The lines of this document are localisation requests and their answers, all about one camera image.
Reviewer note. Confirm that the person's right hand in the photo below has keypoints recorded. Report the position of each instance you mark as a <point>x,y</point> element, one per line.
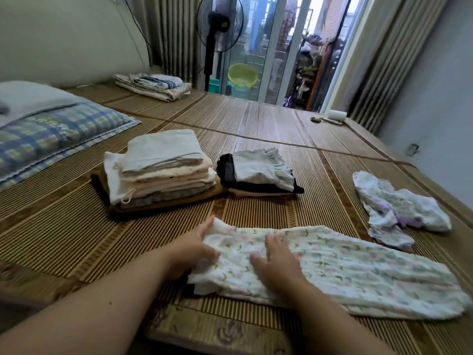
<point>279,266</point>

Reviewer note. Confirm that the person's left hand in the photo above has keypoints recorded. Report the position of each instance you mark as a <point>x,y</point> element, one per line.
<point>192,251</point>

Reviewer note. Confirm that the white floral print garment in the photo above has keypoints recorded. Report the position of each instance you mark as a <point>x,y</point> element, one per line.
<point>355,273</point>

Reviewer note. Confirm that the tan beige garment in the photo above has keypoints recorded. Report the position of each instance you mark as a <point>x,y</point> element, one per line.
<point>259,193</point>

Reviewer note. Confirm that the dark grey garment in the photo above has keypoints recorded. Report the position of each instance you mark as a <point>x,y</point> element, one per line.
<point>223,170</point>

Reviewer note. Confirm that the small floral white garment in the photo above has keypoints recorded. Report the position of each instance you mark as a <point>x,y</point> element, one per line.
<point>399,207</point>

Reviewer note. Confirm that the bamboo bed mat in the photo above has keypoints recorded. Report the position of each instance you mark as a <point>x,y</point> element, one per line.
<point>244,122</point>

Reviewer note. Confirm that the person's left forearm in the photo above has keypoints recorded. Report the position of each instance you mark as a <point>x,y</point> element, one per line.
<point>89,318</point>

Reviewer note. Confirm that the person's right forearm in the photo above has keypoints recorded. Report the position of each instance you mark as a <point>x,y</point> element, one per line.
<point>340,325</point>

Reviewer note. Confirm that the small dark object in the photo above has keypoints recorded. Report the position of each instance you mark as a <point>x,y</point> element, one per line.
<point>316,119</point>

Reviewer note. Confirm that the white paper roll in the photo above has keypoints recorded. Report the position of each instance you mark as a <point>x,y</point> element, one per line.
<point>337,115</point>

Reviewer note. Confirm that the small teal bucket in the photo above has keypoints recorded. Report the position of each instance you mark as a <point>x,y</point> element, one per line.
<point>214,86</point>

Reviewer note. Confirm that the folded striped blanket stack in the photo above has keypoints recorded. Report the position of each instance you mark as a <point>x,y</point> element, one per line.
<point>151,86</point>

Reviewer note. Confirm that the blue plaid pillow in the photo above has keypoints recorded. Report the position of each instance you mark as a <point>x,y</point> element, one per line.
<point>59,136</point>

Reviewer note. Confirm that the yellow green basin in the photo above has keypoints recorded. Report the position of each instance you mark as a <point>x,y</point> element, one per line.
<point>243,74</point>

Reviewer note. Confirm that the cluttered balcony shelf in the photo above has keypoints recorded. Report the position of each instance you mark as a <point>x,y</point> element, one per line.
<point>314,70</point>

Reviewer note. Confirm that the beige patterned curtain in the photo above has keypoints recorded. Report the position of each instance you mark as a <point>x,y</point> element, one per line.
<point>395,55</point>
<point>174,33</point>

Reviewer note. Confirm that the sliding glass balcony door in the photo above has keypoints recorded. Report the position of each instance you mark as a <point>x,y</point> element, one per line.
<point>281,40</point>

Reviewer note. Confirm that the black standing fan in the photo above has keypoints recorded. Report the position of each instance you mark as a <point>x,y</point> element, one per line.
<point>218,22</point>

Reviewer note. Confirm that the cream padded headboard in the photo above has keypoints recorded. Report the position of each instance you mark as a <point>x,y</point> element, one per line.
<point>66,37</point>

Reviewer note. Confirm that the white wall socket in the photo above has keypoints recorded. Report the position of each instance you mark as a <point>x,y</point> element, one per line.
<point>412,150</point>

